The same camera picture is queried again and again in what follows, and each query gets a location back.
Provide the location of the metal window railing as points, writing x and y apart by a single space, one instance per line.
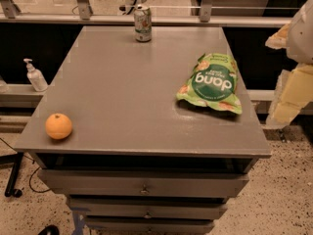
251 13

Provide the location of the white pump dispenser bottle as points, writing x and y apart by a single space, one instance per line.
35 76

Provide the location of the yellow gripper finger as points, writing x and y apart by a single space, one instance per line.
293 92
279 39

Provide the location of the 7up soda can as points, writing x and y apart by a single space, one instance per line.
143 23

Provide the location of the black chair leg with caster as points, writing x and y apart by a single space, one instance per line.
15 161

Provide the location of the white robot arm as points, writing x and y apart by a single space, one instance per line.
300 35

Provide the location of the green Dang chips bag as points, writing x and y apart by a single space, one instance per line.
213 84

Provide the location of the orange fruit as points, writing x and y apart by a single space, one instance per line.
58 126

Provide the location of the black shoe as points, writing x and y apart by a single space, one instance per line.
50 230

